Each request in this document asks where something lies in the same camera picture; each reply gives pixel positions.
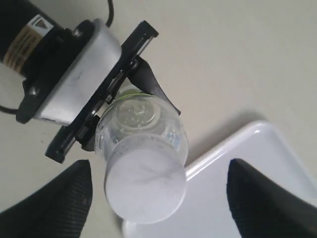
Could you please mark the white rectangular plastic tray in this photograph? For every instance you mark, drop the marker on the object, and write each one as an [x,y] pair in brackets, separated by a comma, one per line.
[204,212]

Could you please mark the clear plastic drink bottle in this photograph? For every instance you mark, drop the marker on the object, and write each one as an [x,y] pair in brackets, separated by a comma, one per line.
[139,120]

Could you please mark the white bottle cap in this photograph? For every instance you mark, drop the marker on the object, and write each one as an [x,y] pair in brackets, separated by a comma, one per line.
[145,182]

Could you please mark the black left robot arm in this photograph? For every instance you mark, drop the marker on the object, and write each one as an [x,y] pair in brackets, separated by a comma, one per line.
[27,36]

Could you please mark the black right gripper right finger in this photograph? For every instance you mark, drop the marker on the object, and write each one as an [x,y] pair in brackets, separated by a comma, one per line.
[261,208]

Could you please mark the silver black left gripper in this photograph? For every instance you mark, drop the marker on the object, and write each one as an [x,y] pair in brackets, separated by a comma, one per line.
[84,72]

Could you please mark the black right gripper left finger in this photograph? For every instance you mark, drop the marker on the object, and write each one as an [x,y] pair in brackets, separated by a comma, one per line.
[57,210]

